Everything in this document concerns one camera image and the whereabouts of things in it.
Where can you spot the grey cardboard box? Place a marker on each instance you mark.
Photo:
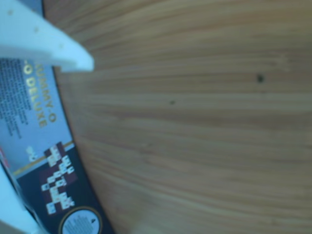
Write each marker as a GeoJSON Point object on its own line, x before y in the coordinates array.
{"type": "Point", "coordinates": [48, 122]}

